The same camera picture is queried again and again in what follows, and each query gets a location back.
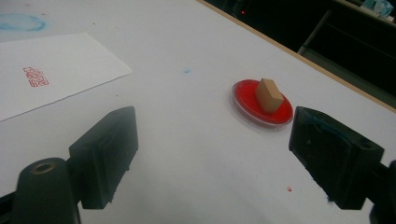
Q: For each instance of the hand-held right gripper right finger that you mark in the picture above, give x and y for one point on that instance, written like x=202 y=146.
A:
x=334 y=158

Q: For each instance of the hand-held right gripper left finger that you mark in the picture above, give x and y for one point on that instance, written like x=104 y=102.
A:
x=102 y=155

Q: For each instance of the wooden stamp block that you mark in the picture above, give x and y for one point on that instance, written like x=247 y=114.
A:
x=269 y=98

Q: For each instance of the round red ink pad dish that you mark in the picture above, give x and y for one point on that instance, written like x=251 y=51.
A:
x=246 y=96

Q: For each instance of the dark metal shelf rack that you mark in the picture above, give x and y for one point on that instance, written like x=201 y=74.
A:
x=336 y=70

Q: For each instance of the white paper sheet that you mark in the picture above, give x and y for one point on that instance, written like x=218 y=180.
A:
x=77 y=68

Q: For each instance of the pale blue plastic bag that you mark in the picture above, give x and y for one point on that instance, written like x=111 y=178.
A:
x=378 y=6

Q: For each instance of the dark device with red light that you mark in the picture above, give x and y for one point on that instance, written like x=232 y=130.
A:
x=243 y=12

